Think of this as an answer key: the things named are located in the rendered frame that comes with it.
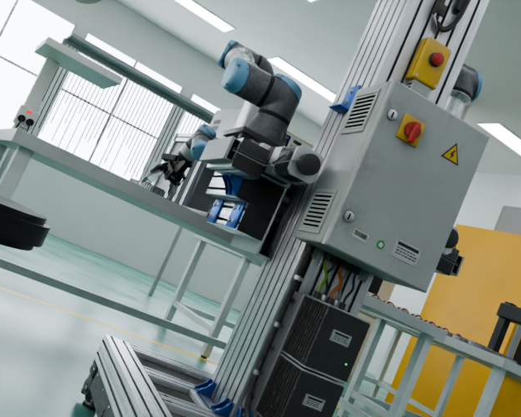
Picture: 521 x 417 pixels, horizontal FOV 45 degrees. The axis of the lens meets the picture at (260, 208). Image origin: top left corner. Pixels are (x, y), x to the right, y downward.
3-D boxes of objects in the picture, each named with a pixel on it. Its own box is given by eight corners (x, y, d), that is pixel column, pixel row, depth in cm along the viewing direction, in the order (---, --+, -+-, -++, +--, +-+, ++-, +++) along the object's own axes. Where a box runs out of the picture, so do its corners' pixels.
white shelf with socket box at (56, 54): (81, 167, 289) (123, 78, 294) (2, 130, 272) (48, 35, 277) (67, 164, 320) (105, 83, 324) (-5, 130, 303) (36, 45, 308)
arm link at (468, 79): (395, 187, 238) (441, 63, 249) (428, 203, 241) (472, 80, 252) (411, 182, 226) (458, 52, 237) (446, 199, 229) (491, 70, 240)
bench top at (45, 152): (444, 342, 313) (447, 332, 313) (11, 141, 212) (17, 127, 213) (331, 295, 402) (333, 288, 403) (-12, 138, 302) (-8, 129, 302)
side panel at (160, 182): (169, 206, 295) (197, 144, 298) (163, 203, 294) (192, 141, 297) (150, 200, 320) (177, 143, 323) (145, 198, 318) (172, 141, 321)
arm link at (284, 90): (294, 122, 211) (311, 86, 212) (260, 103, 207) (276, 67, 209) (284, 126, 222) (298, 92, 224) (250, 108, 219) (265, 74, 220)
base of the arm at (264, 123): (289, 151, 209) (301, 125, 210) (250, 131, 204) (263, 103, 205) (273, 153, 224) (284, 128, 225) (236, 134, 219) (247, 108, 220)
